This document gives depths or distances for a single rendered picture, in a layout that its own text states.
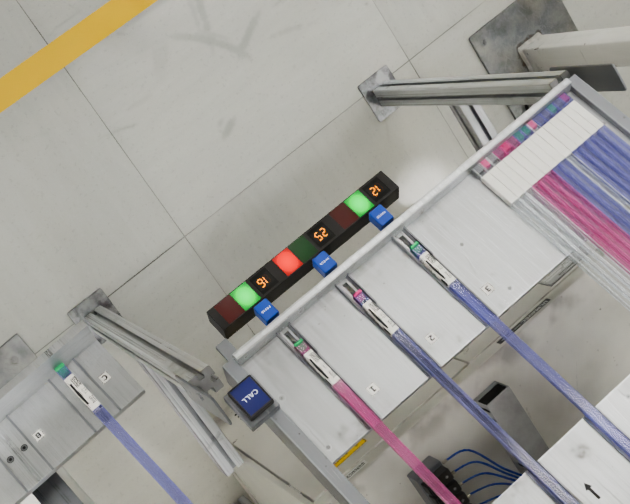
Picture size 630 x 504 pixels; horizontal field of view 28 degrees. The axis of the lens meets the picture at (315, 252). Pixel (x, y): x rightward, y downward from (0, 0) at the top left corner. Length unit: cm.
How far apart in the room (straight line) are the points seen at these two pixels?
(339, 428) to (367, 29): 111
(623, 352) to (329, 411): 66
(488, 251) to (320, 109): 82
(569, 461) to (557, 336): 45
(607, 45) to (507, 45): 30
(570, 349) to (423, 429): 30
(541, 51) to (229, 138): 69
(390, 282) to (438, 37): 99
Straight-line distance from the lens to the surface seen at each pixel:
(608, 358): 217
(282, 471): 211
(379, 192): 186
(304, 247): 182
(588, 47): 257
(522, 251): 181
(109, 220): 240
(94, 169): 239
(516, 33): 276
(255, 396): 167
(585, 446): 171
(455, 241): 181
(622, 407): 173
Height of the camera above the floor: 232
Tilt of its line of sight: 65 degrees down
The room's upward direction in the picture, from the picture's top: 104 degrees clockwise
